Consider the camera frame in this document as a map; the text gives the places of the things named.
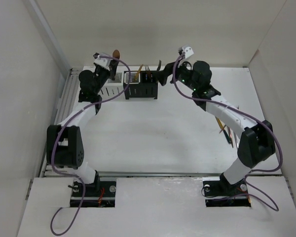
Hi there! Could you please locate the purple cable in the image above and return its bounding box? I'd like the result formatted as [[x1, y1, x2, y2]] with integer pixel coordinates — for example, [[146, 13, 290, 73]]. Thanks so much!
[[172, 55, 284, 212], [50, 56, 130, 235]]

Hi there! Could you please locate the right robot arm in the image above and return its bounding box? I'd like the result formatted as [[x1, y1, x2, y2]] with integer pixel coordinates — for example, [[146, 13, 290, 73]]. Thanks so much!
[[153, 61, 275, 195]]

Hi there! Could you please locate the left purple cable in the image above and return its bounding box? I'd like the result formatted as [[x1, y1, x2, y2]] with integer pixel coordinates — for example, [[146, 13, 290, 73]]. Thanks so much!
[[50, 56, 130, 235]]

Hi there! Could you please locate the white utensil holder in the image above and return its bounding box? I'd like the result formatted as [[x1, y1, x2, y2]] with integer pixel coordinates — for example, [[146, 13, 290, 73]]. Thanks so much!
[[99, 72, 124, 100]]

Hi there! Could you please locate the black utensil holder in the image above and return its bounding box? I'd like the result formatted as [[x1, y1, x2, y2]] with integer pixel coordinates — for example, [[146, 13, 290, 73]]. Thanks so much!
[[124, 71, 158, 100]]

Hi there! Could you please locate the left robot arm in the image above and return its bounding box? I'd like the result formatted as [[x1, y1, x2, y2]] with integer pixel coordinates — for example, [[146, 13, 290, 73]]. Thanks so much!
[[46, 56, 119, 196]]

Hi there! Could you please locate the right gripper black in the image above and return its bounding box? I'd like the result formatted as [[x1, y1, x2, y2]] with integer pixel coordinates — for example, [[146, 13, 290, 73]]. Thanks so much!
[[152, 57, 198, 92]]

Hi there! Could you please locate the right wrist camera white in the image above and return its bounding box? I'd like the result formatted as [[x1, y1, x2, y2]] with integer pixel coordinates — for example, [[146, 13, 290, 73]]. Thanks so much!
[[178, 44, 194, 60]]

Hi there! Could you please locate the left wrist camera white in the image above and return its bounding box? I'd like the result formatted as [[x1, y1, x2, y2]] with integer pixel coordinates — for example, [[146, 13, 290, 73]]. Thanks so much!
[[93, 52, 114, 70]]

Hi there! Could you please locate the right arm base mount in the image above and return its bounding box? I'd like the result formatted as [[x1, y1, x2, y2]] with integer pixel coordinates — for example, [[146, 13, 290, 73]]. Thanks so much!
[[201, 180, 251, 207]]

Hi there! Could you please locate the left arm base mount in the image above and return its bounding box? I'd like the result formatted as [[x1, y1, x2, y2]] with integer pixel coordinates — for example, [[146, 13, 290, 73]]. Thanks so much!
[[68, 177, 117, 208]]

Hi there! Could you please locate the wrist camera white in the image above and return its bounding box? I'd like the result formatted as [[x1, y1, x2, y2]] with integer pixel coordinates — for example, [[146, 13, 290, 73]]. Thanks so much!
[[93, 52, 114, 70], [178, 44, 194, 60]]

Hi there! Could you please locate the white insert cup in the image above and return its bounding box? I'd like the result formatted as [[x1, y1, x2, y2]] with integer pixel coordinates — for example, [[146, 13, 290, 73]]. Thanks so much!
[[124, 71, 141, 84]]

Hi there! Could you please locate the aluminium rail left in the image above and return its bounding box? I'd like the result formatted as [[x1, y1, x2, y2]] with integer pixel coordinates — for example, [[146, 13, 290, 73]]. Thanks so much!
[[39, 68, 82, 177]]

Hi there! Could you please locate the aluminium rail front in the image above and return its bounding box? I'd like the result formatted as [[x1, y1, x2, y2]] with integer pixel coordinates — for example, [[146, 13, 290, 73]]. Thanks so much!
[[99, 171, 220, 178]]

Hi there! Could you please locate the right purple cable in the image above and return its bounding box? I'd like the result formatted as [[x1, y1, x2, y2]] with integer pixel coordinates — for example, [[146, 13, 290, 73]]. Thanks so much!
[[172, 55, 284, 212]]

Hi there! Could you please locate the aluminium rail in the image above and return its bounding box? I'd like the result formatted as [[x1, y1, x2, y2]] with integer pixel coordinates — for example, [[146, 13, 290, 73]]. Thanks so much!
[[99, 171, 220, 178], [39, 68, 82, 177]]

